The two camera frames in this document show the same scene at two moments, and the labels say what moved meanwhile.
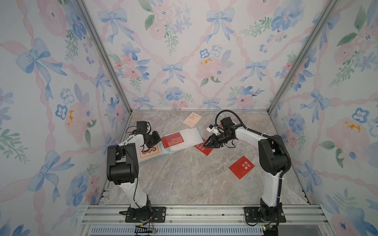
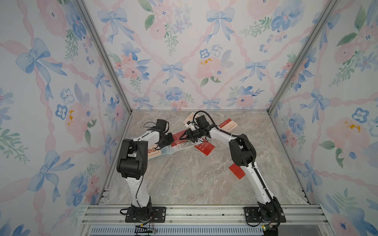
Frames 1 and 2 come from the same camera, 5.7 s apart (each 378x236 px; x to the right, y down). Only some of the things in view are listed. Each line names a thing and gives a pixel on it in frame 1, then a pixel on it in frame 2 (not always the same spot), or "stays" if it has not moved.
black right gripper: x=214 y=143 to x=189 y=135
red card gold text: x=241 y=167 stays
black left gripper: x=157 y=139 to x=169 y=134
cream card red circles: x=153 y=151 stays
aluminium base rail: x=110 y=220 stays
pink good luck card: x=192 y=120 stays
